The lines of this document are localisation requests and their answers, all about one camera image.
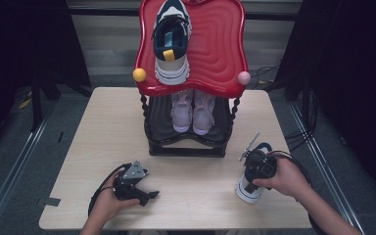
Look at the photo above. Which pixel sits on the purple jelly sandal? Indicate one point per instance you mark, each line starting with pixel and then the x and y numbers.
pixel 204 117
pixel 181 114

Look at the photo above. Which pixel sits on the grey tape piece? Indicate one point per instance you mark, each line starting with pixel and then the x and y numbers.
pixel 49 201

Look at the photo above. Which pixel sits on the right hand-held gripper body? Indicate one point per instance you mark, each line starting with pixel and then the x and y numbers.
pixel 258 164

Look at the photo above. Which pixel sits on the metal floor rail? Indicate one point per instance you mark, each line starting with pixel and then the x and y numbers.
pixel 16 163
pixel 329 182

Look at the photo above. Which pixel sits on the black curtain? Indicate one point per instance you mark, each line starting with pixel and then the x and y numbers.
pixel 355 81
pixel 19 49

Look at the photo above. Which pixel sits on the black metal stand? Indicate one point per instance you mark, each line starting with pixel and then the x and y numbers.
pixel 36 104

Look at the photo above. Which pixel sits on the person's right hand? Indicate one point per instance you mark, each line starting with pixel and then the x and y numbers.
pixel 287 179

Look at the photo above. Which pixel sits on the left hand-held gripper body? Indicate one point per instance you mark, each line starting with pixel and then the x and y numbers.
pixel 133 171

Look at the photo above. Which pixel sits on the red and black shoe rack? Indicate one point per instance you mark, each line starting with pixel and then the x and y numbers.
pixel 218 49

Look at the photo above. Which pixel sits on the navy and white sneaker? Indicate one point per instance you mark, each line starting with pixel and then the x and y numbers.
pixel 171 70
pixel 248 196

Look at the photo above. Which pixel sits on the person's left hand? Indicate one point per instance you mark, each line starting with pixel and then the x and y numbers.
pixel 104 209

